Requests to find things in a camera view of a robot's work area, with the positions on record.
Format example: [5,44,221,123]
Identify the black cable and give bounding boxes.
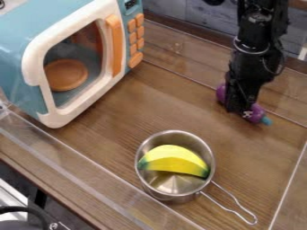
[0,205,52,230]

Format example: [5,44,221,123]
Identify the orange microwave turntable plate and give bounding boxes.
[44,58,88,92]

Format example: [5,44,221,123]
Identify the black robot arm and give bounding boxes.
[224,0,289,122]

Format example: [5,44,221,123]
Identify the yellow green toy banana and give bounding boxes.
[136,145,209,178]

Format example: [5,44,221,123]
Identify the purple toy eggplant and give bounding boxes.
[216,84,272,126]

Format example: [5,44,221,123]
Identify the blue toy microwave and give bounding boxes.
[0,0,145,128]

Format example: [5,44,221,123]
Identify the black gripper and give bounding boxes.
[224,49,284,118]

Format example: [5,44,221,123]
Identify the clear acrylic barrier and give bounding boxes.
[0,105,202,230]

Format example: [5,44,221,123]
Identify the silver pot with wire handle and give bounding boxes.
[134,129,257,226]

